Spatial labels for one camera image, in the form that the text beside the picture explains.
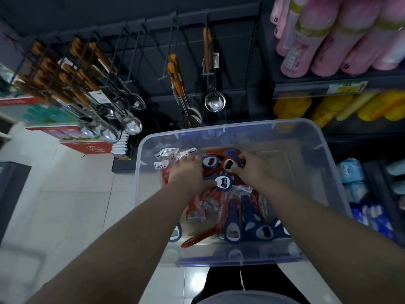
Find person's right forearm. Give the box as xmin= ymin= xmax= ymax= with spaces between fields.
xmin=253 ymin=177 xmax=405 ymax=304

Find person's left hand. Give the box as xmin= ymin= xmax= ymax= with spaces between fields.
xmin=168 ymin=154 xmax=219 ymax=197

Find shelf price label strip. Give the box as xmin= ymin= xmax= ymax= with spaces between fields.
xmin=274 ymin=80 xmax=369 ymax=99

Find clear plastic storage bin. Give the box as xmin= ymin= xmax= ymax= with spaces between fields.
xmin=134 ymin=118 xmax=354 ymax=268

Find blue bottle opener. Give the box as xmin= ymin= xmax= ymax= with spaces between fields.
xmin=202 ymin=174 xmax=236 ymax=190
xmin=201 ymin=155 xmax=222 ymax=170

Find row of blue-white packets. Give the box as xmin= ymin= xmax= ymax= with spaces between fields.
xmin=336 ymin=157 xmax=405 ymax=242

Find orange-handled steel ladle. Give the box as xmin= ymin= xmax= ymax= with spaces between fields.
xmin=202 ymin=27 xmax=227 ymax=113

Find row of pink wrapped rolls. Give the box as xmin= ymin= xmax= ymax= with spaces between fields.
xmin=270 ymin=0 xmax=405 ymax=78

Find orange-handled steel scoop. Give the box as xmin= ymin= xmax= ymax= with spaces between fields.
xmin=170 ymin=76 xmax=203 ymax=128
xmin=167 ymin=54 xmax=198 ymax=124

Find teal packaged goods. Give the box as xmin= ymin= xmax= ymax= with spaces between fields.
xmin=23 ymin=103 xmax=80 ymax=124

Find person's grey shirt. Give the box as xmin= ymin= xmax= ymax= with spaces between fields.
xmin=197 ymin=290 xmax=302 ymax=304

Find red bottle opener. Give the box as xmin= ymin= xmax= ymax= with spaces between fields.
xmin=206 ymin=148 xmax=247 ymax=170

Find row of yellow packs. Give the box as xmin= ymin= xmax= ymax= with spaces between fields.
xmin=273 ymin=91 xmax=405 ymax=129

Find person's left forearm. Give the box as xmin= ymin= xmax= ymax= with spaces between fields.
xmin=27 ymin=182 xmax=203 ymax=304

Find pile of packaged bottle openers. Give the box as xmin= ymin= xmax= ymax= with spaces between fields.
xmin=154 ymin=147 xmax=292 ymax=249

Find person's black trousers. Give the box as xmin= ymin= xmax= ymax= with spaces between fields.
xmin=191 ymin=264 xmax=312 ymax=304

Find black wire display hooks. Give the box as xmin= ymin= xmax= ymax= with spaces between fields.
xmin=104 ymin=11 xmax=209 ymax=86

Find rack of orange-handled spoons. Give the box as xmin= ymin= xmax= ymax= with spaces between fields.
xmin=14 ymin=37 xmax=147 ymax=145

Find person's right hand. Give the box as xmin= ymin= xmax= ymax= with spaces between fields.
xmin=223 ymin=152 xmax=273 ymax=187

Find dark metal shelf unit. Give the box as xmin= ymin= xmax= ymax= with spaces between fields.
xmin=258 ymin=0 xmax=405 ymax=247

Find red shelf edge sign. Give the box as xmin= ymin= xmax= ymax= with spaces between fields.
xmin=0 ymin=96 xmax=118 ymax=155

